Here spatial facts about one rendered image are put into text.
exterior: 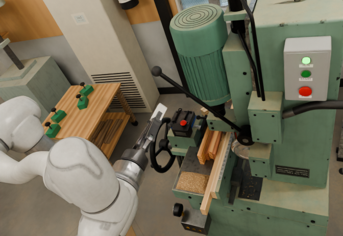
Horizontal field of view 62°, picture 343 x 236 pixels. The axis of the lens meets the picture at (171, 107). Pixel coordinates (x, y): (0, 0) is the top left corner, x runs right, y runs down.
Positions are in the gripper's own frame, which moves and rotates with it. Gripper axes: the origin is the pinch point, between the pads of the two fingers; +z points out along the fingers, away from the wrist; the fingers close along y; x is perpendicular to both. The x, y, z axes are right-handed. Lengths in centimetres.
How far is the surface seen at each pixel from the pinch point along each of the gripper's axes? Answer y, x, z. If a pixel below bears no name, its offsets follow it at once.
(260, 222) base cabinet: -27, -67, 2
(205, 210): -17.3, -34.8, -11.7
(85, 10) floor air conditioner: -99, 73, 118
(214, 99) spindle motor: 3.6, -14.5, 16.1
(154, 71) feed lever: 5.9, 8.4, 8.5
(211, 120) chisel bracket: -11.6, -22.8, 20.3
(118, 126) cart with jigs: -162, -2, 81
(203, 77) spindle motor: 9.4, -5.9, 15.7
